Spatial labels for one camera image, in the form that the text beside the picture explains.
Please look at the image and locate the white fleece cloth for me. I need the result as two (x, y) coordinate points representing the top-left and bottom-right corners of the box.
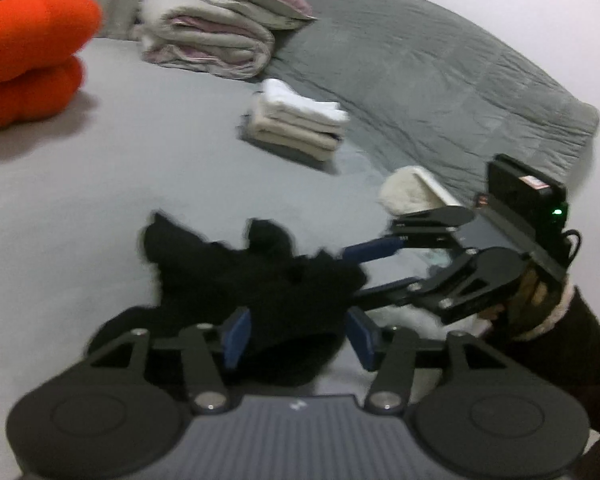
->
(370, 305), (496, 346)

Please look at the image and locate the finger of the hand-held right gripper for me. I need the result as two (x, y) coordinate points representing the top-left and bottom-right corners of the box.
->
(341, 206), (478, 263)
(352, 249), (503, 326)

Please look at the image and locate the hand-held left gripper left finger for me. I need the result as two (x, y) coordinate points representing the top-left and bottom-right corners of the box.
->
(87, 306), (253, 416)

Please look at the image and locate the grey bed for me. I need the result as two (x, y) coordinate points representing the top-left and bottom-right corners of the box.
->
(0, 37), (481, 480)

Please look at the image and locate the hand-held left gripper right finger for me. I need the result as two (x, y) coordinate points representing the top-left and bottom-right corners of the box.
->
(347, 306), (511, 416)

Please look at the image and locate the cream fleece garment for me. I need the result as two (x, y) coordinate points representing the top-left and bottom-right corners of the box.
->
(378, 165), (463, 216)

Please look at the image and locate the black garment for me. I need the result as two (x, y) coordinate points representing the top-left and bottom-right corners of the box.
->
(87, 211), (368, 388)

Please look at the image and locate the orange pumpkin plush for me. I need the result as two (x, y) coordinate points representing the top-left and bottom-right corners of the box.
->
(0, 0), (103, 133)

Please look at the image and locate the folded white pink quilt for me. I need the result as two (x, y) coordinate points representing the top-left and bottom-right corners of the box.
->
(130, 0), (276, 81)

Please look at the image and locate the person's right hand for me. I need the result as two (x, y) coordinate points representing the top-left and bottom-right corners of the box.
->
(480, 267), (566, 343)

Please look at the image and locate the folded beige garment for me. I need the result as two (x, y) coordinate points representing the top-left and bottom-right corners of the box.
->
(245, 97), (343, 163)

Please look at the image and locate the folded white garment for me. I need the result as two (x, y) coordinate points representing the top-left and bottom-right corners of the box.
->
(260, 78), (351, 128)

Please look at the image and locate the grey quilted blanket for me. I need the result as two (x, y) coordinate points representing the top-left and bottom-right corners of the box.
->
(252, 0), (600, 206)

